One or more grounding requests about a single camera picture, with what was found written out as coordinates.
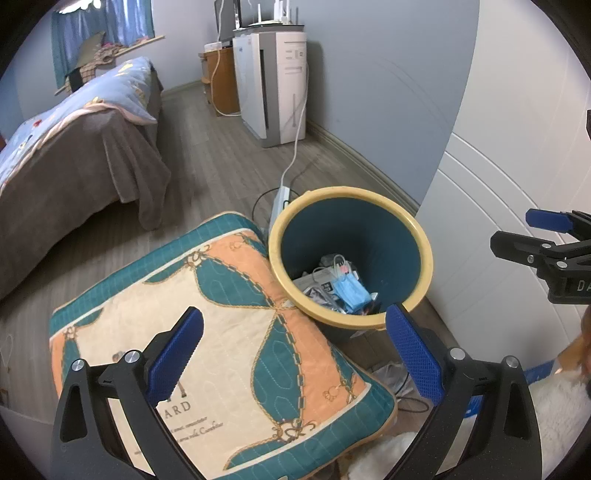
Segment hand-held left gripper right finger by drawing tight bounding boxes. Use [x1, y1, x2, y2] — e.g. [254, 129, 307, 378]
[385, 302, 543, 480]

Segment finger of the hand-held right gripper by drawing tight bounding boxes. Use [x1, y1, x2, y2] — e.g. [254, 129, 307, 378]
[526, 209, 591, 243]
[490, 231, 571, 278]

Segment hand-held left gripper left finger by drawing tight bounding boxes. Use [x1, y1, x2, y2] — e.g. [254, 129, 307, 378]
[50, 305, 205, 480]

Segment blue face mask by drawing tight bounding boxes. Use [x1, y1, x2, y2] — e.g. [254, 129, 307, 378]
[332, 276, 372, 312]

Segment yellow rimmed teal bin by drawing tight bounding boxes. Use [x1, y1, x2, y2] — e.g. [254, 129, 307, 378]
[268, 186, 434, 329]

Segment person's right hand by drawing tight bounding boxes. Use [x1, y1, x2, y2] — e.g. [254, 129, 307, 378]
[556, 307, 591, 384]

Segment white panelled door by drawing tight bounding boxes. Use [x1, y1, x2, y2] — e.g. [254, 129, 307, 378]
[418, 134, 591, 370]

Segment teal orange patterned cushion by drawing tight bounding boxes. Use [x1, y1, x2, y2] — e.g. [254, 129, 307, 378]
[48, 211, 399, 480]

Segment blue cardboard box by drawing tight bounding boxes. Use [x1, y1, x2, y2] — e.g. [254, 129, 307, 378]
[462, 360, 561, 418]

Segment white power strip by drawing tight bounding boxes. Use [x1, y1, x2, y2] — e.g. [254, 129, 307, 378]
[270, 186, 293, 227]

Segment blue printed quilt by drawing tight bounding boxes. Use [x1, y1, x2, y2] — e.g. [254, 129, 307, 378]
[0, 56, 158, 195]

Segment white air purifier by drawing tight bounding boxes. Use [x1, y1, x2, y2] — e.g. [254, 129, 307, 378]
[232, 25, 308, 148]

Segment wooden cabinet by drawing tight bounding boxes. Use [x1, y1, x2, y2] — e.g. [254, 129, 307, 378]
[198, 46, 242, 116]

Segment wooden window sill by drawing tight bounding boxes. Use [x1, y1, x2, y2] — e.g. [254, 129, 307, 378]
[53, 34, 166, 95]

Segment olive pillow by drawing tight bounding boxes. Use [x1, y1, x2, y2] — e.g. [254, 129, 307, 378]
[78, 32, 106, 65]

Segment white router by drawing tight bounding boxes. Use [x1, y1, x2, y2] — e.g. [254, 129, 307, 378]
[247, 2, 301, 31]

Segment black monitor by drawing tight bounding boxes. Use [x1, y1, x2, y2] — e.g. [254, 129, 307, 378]
[213, 0, 241, 44]

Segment blue curtain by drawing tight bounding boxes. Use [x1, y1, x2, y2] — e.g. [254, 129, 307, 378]
[51, 0, 155, 88]

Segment black floor cable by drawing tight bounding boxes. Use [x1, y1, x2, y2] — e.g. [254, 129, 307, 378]
[252, 159, 324, 232]

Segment white purifier cable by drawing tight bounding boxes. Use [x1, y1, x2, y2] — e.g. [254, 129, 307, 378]
[281, 60, 309, 190]

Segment white cabinet cable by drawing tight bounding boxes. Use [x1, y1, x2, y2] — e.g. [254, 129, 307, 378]
[210, 51, 242, 117]

